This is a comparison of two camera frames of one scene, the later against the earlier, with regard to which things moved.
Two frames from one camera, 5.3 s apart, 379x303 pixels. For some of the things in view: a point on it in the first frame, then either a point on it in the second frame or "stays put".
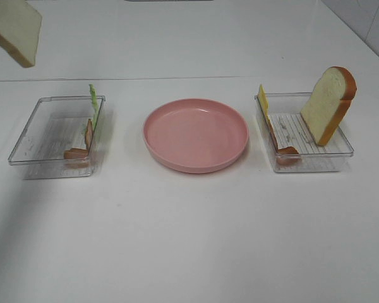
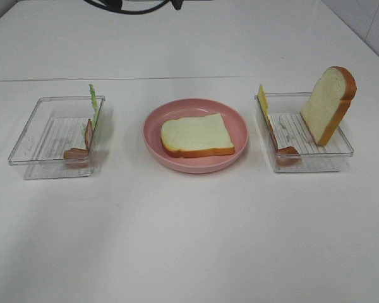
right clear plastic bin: (290, 129) stays put
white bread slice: (18, 25) -> (196, 136)
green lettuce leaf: (95, 105) stays put
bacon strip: (287, 156) stays put
